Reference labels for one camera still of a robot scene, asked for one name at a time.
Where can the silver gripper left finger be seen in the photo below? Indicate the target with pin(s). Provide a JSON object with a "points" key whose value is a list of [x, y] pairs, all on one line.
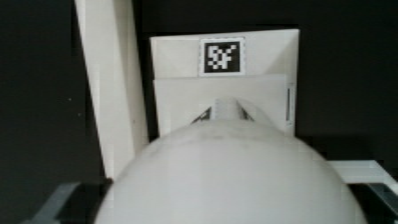
{"points": [[46, 215]]}

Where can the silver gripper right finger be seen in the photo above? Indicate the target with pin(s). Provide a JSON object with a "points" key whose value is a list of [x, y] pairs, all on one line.
{"points": [[382, 204]]}

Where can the white lamp bulb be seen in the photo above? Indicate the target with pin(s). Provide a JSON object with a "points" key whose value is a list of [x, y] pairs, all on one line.
{"points": [[227, 173]]}

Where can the white lamp base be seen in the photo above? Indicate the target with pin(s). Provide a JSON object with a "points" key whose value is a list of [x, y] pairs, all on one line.
{"points": [[231, 65]]}

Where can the white U-shaped fence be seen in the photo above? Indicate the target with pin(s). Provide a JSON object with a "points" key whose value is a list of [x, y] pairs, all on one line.
{"points": [[112, 63]]}

